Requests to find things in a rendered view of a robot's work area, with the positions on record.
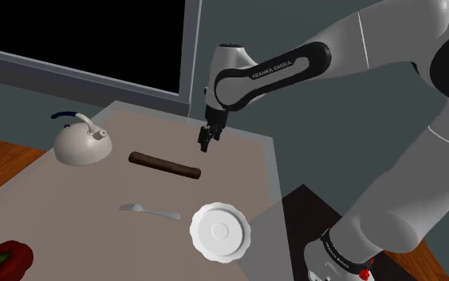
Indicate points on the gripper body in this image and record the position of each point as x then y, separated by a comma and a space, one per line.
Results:
215, 118

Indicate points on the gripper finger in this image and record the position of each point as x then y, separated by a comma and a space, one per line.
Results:
204, 138

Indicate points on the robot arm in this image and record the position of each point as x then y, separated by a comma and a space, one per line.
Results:
395, 183

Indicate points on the brown rolling pin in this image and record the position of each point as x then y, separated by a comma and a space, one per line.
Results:
164, 165

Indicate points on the silver fork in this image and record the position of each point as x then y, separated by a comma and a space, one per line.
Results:
150, 211

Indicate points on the white plate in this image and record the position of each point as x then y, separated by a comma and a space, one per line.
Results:
220, 232

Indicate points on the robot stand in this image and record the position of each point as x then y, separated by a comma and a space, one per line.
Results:
309, 229

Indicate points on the red bell pepper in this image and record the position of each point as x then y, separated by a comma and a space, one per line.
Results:
4, 261

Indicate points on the dark window with grey frame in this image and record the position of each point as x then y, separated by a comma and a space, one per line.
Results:
92, 43

